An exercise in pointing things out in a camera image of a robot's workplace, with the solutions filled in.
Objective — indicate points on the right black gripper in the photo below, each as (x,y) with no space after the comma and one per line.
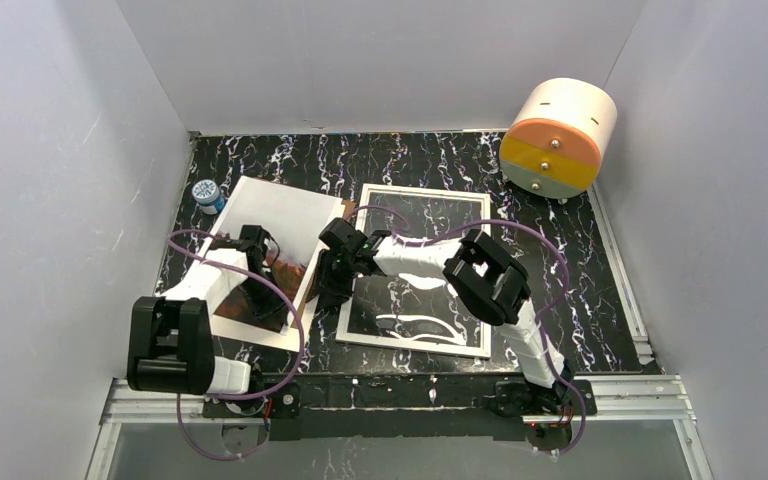
(332,281)

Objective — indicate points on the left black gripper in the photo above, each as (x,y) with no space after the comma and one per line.
(263,291)

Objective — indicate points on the autumn forest photo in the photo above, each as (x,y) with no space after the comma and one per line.
(295,218)

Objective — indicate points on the white picture frame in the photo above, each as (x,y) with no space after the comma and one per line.
(424,344)

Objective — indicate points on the clear acrylic frame sheet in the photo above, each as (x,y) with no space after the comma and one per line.
(417,311)

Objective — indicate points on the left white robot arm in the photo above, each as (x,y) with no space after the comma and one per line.
(171,342)

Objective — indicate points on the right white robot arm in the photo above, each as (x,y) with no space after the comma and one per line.
(492,285)

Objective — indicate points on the small blue lidded jar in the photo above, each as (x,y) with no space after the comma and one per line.
(208,196)

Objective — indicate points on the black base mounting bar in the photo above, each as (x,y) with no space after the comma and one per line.
(496,405)

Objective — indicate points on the white cylindrical drawer unit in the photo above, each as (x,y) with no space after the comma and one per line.
(556,144)

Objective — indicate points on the aluminium rail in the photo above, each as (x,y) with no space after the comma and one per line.
(617,397)

